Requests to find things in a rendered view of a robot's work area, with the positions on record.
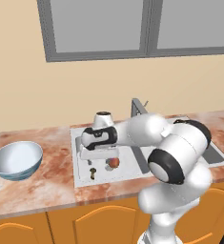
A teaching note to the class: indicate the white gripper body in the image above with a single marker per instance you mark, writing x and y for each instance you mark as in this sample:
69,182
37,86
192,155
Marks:
99,153

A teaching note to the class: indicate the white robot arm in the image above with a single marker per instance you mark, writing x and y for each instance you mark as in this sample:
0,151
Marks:
177,149

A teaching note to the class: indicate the brown mushroom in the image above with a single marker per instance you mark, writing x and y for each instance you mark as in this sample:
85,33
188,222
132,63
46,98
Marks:
92,173

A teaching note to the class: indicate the pale grey sink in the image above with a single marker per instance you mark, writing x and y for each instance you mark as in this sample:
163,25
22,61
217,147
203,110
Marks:
85,176

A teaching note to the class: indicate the grey sink faucet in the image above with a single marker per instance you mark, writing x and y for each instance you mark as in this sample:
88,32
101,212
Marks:
136,107

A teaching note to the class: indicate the blue bowl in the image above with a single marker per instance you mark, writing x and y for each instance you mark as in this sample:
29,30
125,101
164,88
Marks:
16,160

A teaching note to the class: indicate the red onion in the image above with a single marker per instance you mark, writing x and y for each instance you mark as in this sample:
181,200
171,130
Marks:
114,162

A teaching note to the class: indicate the grey framed window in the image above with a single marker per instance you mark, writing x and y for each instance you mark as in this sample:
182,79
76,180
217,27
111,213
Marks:
100,28

